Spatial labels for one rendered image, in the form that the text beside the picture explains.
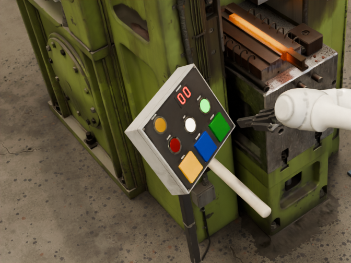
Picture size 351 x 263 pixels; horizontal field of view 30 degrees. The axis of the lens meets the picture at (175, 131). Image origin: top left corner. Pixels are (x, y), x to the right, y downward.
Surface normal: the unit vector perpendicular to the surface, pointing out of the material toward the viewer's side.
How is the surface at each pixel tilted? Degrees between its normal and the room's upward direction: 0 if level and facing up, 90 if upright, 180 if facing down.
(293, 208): 90
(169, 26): 90
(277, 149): 90
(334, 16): 90
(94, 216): 0
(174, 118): 60
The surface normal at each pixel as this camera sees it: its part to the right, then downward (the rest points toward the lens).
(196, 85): 0.68, -0.11
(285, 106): -0.82, 0.00
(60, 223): -0.13, -0.71
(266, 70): 0.57, 0.52
